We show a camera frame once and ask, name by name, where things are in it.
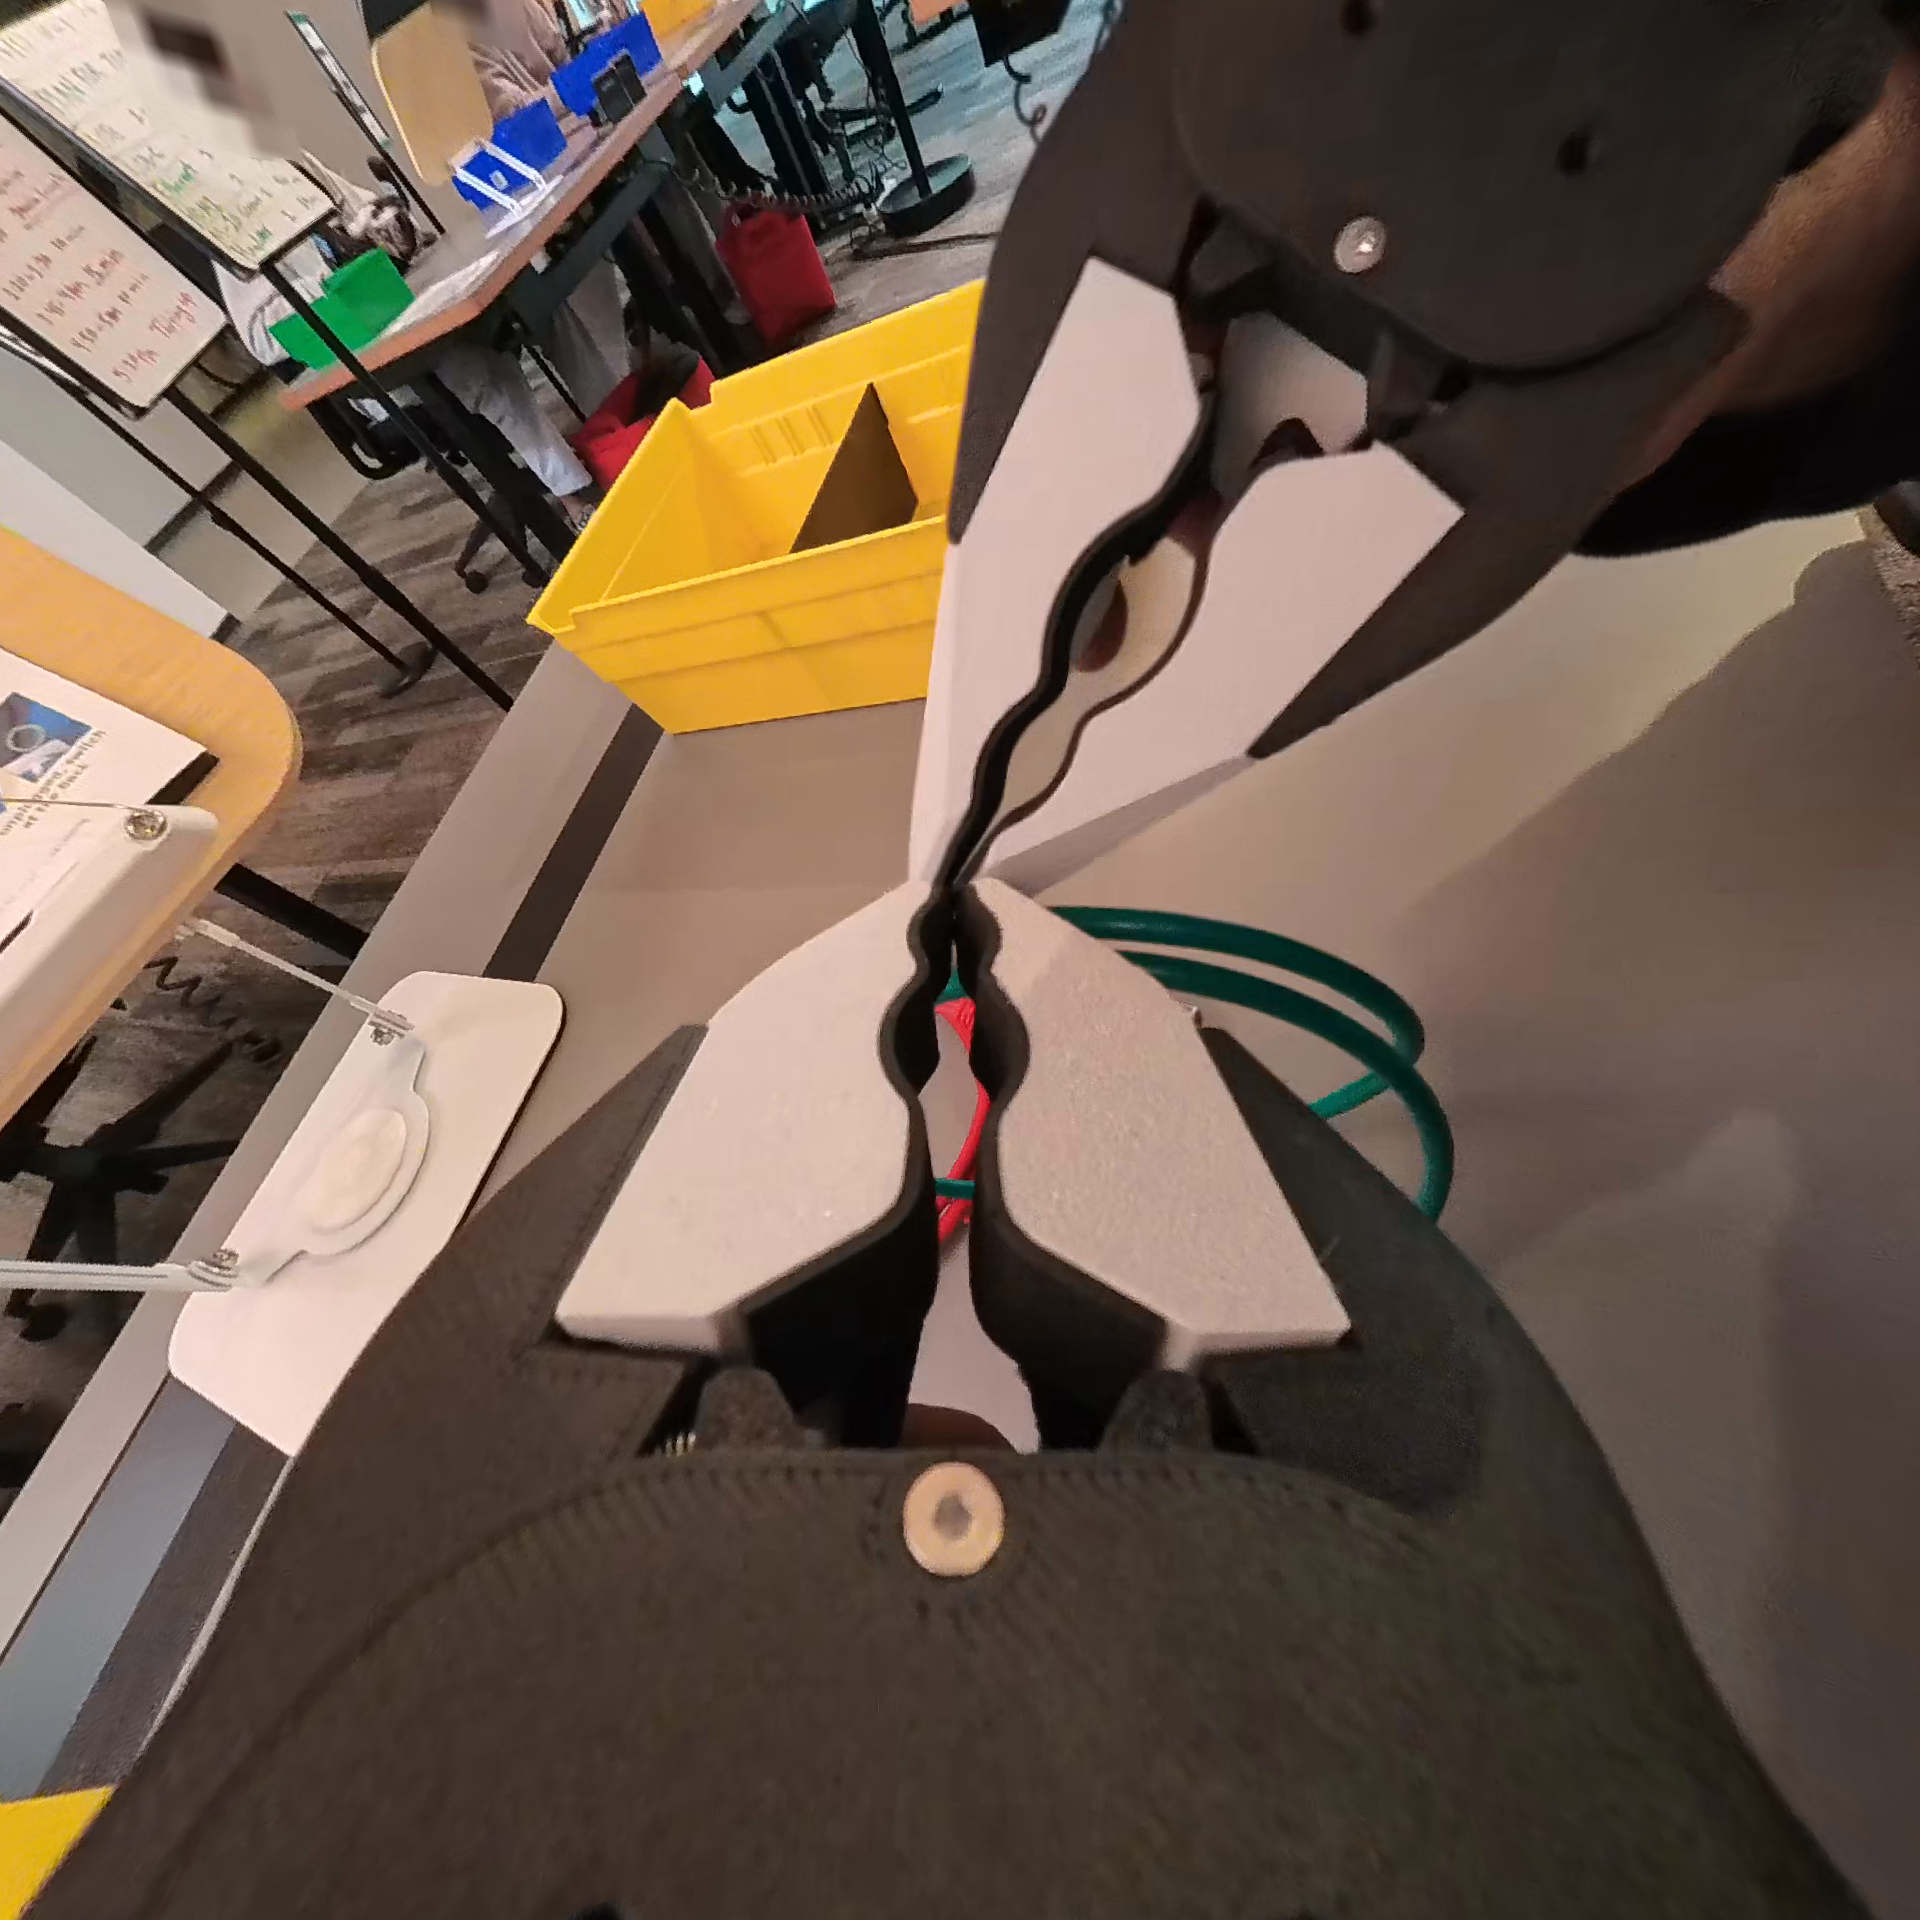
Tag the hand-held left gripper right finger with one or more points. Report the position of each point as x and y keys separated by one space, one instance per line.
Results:
x=1153 y=1170

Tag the person's right hand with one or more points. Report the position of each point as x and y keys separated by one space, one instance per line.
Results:
x=1820 y=285

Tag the printed instruction sheet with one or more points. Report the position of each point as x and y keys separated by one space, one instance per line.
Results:
x=92 y=749

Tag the brown cardboard divider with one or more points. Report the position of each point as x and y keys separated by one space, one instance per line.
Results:
x=858 y=482

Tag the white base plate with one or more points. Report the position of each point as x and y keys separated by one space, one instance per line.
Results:
x=482 y=1051

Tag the long wood-edged table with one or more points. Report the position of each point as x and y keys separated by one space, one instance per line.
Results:
x=465 y=285

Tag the blue plastic bin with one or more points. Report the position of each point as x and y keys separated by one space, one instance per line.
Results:
x=517 y=149
x=599 y=53

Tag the wooden side table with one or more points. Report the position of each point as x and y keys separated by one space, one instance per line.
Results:
x=149 y=643

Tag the green plastic bin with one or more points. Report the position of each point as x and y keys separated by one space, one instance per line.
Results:
x=353 y=299

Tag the yellow plastic bin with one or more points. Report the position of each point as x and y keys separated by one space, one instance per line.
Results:
x=719 y=600

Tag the yellow plastic piece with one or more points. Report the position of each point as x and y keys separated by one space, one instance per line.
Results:
x=38 y=1860

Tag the black round stand base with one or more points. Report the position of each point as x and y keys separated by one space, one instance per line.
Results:
x=923 y=190

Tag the large handwritten whiteboard easel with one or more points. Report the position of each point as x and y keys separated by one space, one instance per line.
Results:
x=194 y=203

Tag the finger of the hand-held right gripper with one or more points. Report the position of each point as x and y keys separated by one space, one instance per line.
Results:
x=1035 y=600
x=1319 y=600

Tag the wooden chair back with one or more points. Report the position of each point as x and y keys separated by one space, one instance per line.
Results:
x=427 y=91

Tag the red bag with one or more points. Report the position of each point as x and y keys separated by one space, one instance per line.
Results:
x=775 y=278
x=644 y=420

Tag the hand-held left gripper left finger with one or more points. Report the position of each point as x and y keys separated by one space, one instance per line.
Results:
x=750 y=1170

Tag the thin metal support rod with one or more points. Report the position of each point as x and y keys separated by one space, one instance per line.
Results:
x=300 y=983
x=105 y=1274

